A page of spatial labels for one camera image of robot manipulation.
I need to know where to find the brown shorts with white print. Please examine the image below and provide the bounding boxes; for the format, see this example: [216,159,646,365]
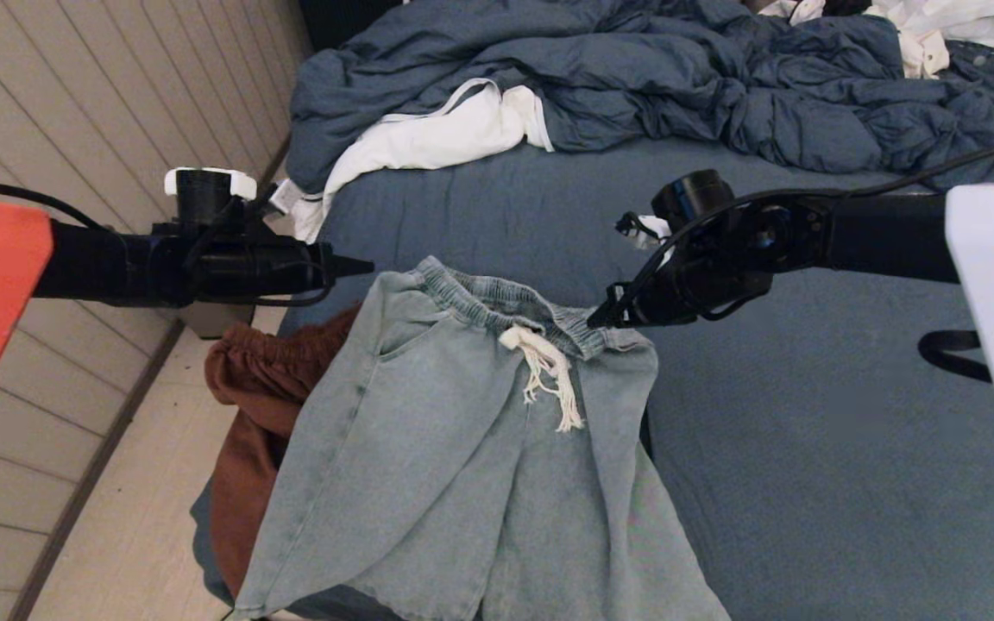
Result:
[204,306,366,600]

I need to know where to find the light blue denim shorts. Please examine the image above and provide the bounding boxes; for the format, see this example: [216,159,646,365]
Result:
[234,255,731,621]

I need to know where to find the white clothes pile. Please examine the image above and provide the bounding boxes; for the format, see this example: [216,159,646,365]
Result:
[756,0,994,80]

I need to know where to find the brown trash bin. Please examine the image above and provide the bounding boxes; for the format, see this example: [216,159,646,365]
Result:
[176,302,258,340]

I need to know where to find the crumpled blue duvet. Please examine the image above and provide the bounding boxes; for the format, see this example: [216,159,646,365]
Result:
[286,0,994,206]

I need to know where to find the bed with blue sheet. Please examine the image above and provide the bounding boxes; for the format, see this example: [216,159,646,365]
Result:
[191,138,994,621]

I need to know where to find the black furniture panel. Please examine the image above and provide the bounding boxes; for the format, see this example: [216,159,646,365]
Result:
[299,0,412,54]

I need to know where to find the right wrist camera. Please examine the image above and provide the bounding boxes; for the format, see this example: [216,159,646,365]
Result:
[616,169,735,251]

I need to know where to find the black cable loop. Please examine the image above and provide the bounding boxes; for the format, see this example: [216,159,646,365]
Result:
[918,330,994,383]

